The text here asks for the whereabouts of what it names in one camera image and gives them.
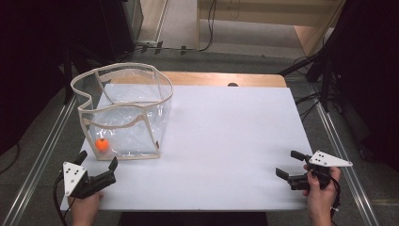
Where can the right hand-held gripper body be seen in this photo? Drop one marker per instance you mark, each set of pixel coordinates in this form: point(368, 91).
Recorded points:
point(329, 160)

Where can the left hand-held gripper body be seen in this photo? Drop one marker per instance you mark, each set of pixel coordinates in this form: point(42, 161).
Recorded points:
point(74, 177)

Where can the orange ball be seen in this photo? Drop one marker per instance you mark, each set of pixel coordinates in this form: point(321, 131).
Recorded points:
point(102, 144)

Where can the clear plastic bag beige trim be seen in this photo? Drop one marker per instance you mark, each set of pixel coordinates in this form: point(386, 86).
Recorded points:
point(135, 141)

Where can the person's left hand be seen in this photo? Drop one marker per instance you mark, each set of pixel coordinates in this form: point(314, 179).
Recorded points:
point(84, 205)

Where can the person's right hand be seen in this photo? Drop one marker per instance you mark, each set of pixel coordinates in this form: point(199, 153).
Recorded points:
point(321, 196)

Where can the white table board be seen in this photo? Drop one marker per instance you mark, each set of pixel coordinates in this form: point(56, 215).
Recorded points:
point(219, 141)

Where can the black metal stand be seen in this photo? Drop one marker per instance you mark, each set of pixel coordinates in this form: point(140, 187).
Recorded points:
point(313, 66)
point(67, 75)

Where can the wooden table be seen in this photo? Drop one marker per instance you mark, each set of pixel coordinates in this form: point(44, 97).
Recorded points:
point(204, 78)

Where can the black cabinet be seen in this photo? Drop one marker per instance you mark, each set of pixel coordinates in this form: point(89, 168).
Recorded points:
point(120, 28)

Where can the metal floor rail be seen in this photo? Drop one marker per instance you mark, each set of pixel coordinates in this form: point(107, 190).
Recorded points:
point(37, 163)
point(335, 141)

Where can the wooden frame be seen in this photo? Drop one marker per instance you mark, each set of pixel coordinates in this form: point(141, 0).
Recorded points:
point(251, 12)

